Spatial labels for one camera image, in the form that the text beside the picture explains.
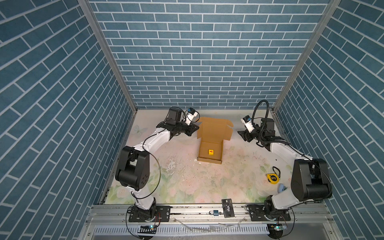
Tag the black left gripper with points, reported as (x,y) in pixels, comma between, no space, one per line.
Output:
(191,129)

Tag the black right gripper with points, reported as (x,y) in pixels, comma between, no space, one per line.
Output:
(245,134)

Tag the brown cardboard box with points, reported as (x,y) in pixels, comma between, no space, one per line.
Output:
(213,132)

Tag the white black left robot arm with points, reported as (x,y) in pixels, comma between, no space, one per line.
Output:
(133,168)

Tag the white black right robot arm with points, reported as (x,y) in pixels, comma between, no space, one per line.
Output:
(310,180)

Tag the yellow tape measure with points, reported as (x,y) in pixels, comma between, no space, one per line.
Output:
(275,176)

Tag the blue grey stapler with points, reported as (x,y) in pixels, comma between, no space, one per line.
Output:
(281,188)

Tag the black VIP card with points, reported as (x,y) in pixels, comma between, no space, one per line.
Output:
(228,209)

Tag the small padlock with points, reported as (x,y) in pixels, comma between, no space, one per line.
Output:
(215,213)

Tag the right controller board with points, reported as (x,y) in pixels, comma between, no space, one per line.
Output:
(276,231)

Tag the controller board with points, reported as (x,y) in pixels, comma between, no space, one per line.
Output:
(276,231)
(147,230)

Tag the left controller board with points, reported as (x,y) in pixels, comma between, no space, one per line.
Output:
(147,230)

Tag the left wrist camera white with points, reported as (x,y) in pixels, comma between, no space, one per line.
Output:
(192,116)

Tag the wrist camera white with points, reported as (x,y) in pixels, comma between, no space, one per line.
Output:
(192,116)
(247,121)

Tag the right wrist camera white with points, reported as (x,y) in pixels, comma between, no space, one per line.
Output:
(247,121)

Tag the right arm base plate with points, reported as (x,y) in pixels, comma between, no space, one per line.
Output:
(260,213)

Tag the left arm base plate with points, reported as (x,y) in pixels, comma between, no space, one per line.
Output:
(158,214)

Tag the white slotted cable duct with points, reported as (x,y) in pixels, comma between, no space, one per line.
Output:
(181,230)

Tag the aluminium front rail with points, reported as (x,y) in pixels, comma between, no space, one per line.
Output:
(312,213)

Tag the aluminium corner post right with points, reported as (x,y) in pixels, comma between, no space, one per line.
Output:
(318,30)

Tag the aluminium corner post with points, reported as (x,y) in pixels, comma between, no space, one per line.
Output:
(318,30)
(92,20)

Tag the aluminium corner post left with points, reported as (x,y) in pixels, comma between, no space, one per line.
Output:
(92,20)

